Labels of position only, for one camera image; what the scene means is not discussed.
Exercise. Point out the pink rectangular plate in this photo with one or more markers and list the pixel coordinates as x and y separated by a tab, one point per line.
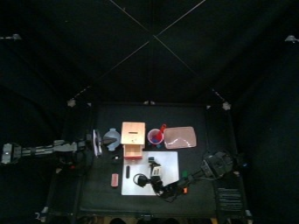
179	137

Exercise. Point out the white cutting board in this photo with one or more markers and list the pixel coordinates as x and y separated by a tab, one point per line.
171	163

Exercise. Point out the white red toy sushi roll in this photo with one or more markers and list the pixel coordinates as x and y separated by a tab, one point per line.
113	180

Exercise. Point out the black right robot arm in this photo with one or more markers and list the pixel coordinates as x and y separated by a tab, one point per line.
217	167

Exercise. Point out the wooden box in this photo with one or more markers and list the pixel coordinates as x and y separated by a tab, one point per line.
132	134

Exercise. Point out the small black object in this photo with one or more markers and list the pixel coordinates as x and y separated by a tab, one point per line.
116	159

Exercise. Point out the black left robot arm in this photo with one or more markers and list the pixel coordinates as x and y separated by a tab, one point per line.
39	150

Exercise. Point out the red plastic cup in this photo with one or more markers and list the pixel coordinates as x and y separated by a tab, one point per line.
149	136

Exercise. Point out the red drawer with wooden knob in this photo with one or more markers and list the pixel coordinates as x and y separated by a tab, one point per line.
132	152

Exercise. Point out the printed label sheet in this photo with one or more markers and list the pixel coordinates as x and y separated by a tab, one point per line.
229	199

